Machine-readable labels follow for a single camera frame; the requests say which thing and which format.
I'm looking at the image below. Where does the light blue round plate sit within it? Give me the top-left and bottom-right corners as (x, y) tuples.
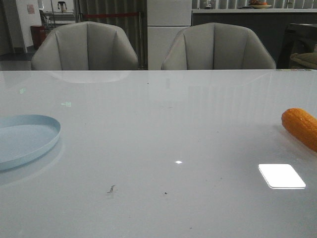
(0, 115), (61, 171)

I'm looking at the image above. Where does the orange corn cob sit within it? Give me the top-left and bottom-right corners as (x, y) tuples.
(281, 108), (317, 152)

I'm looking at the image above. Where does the grey upholstered chair right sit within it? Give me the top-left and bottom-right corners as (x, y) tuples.
(161, 23), (276, 70)

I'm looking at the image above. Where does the grey upholstered chair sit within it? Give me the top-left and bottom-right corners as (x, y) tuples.
(161, 23), (276, 70)
(31, 21), (138, 70)

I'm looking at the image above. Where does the white cabinet with drawers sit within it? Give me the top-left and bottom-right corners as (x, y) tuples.
(147, 0), (192, 70)

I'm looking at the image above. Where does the grey upholstered chair left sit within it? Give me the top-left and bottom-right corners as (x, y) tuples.
(31, 21), (138, 70)

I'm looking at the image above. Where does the red barrier belt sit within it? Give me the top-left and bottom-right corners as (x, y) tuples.
(83, 12), (139, 18)

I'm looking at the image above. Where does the dark grey counter cabinet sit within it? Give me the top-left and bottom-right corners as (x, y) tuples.
(191, 8), (317, 68)

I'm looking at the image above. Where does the red bin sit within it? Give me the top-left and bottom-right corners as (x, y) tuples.
(30, 25), (47, 50)

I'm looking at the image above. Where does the fruit bowl on counter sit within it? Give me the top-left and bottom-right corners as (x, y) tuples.
(249, 0), (271, 9)

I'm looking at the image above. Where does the olive cushion seat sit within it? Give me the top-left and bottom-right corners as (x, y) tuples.
(290, 52), (317, 69)

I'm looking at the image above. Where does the metal frame table background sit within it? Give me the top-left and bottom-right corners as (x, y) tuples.
(39, 9), (75, 28)

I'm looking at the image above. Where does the pink wall notice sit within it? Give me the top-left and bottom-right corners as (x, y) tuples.
(27, 4), (35, 14)

